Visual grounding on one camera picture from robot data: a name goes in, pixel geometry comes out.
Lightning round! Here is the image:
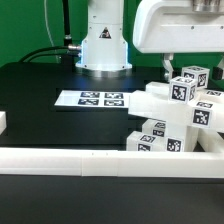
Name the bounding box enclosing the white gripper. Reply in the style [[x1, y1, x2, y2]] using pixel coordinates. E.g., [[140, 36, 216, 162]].
[[133, 0, 224, 82]]

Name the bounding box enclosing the white tagged cube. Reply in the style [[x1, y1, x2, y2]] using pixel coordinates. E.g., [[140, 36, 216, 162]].
[[181, 65, 210, 89], [169, 76, 197, 104]]

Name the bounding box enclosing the white chair back part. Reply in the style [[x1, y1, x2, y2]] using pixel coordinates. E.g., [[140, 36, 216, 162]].
[[128, 90, 224, 133]]

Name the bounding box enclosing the white chair seat part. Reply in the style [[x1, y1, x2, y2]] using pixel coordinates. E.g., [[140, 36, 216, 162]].
[[165, 122, 198, 152]]

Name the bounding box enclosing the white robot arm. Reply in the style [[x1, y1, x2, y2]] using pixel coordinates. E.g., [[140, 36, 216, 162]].
[[77, 0, 224, 79]]

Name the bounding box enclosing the white block at left edge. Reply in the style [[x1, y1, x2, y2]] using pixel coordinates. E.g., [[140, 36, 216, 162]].
[[0, 111, 7, 135]]

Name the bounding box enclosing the white U-shaped fence frame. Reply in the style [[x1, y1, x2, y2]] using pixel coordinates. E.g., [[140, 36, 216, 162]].
[[0, 131, 224, 178]]

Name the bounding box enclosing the black cable bundle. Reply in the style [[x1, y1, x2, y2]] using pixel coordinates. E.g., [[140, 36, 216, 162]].
[[19, 0, 83, 64]]

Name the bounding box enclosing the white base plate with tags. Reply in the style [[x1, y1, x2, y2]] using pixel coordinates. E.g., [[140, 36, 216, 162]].
[[55, 90, 130, 108]]

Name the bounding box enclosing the thin white cable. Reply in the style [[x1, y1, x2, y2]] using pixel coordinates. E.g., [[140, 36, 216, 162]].
[[43, 0, 62, 64]]

